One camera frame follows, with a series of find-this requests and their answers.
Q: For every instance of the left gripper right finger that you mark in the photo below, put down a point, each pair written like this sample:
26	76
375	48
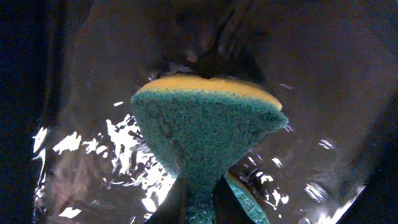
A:
227	208

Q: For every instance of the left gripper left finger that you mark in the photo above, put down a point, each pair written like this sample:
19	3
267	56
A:
173	208

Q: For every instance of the green yellow sponge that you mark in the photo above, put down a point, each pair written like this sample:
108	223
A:
197	128

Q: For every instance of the black rectangular tray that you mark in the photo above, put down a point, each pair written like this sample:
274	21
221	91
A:
72	152

